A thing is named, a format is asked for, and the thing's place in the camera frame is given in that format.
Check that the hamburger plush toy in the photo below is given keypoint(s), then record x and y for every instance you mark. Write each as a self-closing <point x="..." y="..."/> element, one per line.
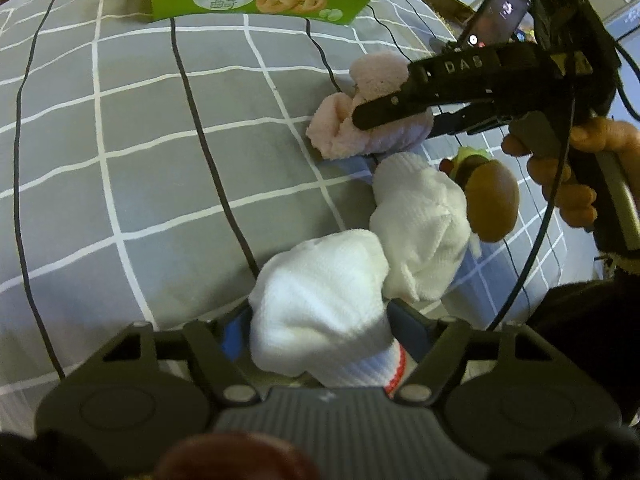
<point x="491" y="192"/>

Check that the white towel sock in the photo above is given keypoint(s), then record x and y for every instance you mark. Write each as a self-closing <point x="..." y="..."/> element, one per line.
<point x="420" y="219"/>

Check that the pink fluffy plush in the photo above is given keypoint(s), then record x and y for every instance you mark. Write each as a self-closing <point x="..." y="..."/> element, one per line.
<point x="369" y="122"/>

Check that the smartphone on stand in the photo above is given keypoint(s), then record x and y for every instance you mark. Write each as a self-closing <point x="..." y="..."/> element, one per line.
<point x="494" y="22"/>

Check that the grey checked bed sheet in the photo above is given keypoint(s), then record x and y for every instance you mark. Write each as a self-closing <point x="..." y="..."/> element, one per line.
<point x="142" y="164"/>

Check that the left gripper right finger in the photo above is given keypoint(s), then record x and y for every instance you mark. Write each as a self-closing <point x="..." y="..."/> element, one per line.
<point x="416" y="333"/>

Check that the white sock red cuff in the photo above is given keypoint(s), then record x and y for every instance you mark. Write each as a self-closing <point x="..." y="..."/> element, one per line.
<point x="318" y="310"/>

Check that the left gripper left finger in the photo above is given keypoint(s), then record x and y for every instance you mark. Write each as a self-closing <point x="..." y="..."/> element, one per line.
<point x="235" y="331"/>

